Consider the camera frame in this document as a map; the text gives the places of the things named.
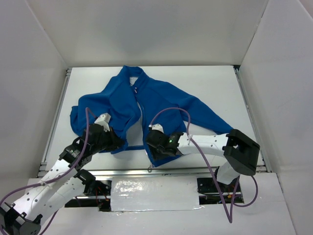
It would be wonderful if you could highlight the blue zip-up fleece jacket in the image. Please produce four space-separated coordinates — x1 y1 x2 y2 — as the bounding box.
70 66 232 153

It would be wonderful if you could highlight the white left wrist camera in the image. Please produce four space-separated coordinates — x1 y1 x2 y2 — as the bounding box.
94 113 111 132

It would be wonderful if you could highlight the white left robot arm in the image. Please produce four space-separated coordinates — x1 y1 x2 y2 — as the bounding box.
0 124 124 235

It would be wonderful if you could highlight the white foil-taped front panel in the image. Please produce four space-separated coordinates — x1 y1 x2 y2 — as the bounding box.
111 176 201 212

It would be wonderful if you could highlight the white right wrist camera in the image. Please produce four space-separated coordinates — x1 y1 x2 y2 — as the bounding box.
149 123 164 133

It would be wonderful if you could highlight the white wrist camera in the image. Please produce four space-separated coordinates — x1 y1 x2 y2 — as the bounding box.
94 113 111 132
149 123 164 133

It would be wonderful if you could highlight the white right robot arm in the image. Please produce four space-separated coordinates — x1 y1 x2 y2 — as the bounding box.
146 129 260 191

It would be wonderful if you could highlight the aluminium front rail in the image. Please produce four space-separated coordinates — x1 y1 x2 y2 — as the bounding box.
36 165 269 177

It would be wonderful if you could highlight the silver zipper pull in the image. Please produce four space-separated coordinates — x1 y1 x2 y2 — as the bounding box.
147 163 154 173

